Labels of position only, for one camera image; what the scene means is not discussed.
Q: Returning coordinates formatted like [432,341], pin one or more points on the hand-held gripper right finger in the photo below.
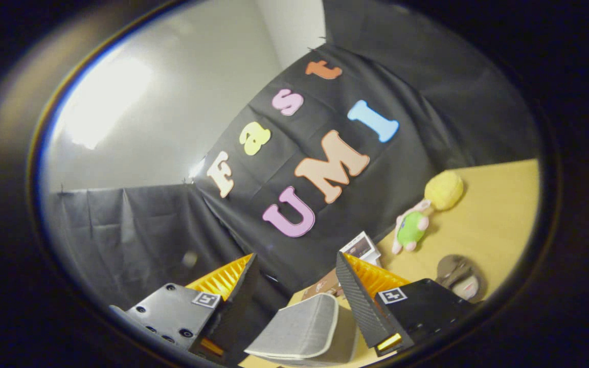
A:
[361,306]

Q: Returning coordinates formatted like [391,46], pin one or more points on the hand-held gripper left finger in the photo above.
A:
[241,306]

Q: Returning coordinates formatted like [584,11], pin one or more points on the grey fabric storage box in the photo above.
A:
[304,327]

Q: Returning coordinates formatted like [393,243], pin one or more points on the brown fuzzy shoe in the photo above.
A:
[460,281]

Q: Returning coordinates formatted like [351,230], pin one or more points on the brown book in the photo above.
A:
[325,286]

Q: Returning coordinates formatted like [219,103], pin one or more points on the white book with portrait cover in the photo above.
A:
[360,248]

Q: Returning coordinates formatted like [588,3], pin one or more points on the pink and green plush toy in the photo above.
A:
[411,229]

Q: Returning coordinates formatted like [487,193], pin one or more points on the yellow plush toy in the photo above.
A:
[444,190]

